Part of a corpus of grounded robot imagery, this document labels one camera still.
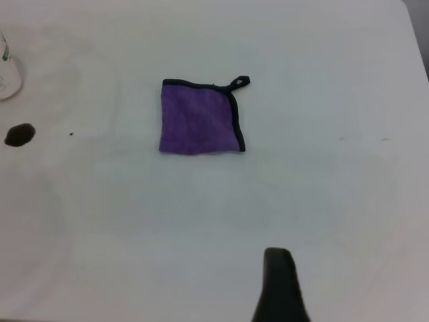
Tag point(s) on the dark coffee spill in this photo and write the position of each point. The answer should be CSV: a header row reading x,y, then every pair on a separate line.
x,y
20,134

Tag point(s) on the white paper coffee cup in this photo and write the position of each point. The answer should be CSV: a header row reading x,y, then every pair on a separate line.
x,y
8,73

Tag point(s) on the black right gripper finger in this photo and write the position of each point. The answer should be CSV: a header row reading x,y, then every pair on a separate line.
x,y
279,288

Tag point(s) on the purple cloth with black trim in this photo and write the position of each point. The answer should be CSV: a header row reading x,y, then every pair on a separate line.
x,y
196,122

